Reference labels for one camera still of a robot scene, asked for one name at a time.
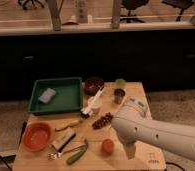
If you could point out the grey sponge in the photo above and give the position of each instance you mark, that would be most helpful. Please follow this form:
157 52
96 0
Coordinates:
47 95

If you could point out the dark maroon bowl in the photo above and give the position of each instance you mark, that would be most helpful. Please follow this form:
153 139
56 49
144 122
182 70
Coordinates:
92 85

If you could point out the bunch of dark grapes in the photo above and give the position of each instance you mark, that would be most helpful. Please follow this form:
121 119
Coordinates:
103 121

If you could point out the metal cup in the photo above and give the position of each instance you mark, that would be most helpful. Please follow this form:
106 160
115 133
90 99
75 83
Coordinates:
118 95

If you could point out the orange-red apple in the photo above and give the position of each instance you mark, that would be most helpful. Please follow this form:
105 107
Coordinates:
107 146

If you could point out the green cucumber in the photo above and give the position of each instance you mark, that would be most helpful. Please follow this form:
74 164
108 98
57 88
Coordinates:
79 154

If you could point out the white dish brush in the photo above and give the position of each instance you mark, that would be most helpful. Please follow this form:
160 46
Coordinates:
85 111

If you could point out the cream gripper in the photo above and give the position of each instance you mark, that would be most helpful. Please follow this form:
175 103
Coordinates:
130 150

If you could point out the wooden block brush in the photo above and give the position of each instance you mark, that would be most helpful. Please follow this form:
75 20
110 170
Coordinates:
63 138

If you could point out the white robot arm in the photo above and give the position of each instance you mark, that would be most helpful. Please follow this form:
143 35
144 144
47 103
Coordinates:
132 124

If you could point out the red bowl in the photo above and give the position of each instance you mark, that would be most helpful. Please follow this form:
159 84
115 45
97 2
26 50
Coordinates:
36 136

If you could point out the yellow banana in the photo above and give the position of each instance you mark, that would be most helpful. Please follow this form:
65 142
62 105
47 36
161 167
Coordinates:
67 124

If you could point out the green plastic tray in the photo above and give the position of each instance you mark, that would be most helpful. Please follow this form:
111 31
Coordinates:
68 96

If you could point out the green cup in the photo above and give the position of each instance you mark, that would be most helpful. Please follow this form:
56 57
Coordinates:
120 83

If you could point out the metal fork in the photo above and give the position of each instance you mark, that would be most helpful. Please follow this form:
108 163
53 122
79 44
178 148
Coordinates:
56 155

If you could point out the black office chair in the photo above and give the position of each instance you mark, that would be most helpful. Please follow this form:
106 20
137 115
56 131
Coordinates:
132 5

